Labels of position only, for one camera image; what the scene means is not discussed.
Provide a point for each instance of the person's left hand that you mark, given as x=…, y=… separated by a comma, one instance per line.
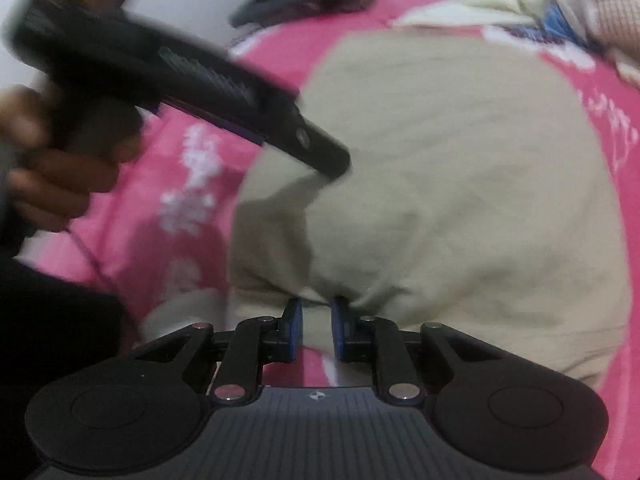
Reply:
x=51, y=188

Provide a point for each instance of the cream white garment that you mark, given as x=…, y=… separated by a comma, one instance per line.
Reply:
x=465, y=13

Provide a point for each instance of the pink white checkered garment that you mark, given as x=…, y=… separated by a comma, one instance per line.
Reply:
x=615, y=24

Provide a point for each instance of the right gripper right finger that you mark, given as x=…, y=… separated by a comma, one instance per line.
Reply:
x=380, y=344

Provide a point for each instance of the beige khaki trousers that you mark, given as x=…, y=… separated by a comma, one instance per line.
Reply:
x=478, y=197

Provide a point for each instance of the blue cloth in pile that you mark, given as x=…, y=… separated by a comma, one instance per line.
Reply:
x=555, y=23

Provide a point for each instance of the person's dark clothed torso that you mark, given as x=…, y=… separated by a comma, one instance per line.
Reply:
x=49, y=329

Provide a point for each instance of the pink floral bed blanket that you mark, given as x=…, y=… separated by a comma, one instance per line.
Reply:
x=161, y=240

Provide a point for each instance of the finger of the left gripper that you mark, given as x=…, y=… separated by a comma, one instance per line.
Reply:
x=310, y=145

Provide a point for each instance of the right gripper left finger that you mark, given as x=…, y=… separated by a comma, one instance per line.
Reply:
x=241, y=354

